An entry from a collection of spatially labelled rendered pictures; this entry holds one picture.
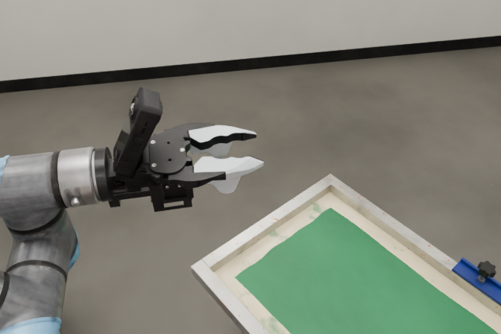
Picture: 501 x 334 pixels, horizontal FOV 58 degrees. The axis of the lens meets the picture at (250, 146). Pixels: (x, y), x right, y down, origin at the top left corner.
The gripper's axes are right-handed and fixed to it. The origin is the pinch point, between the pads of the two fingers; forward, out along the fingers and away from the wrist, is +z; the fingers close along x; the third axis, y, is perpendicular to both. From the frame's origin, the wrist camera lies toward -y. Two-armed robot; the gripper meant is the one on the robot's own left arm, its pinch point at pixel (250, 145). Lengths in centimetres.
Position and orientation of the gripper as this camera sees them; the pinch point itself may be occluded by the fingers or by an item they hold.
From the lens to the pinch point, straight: 60.5
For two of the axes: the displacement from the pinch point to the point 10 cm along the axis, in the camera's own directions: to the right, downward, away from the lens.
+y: -0.3, 6.7, 7.4
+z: 9.8, -1.2, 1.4
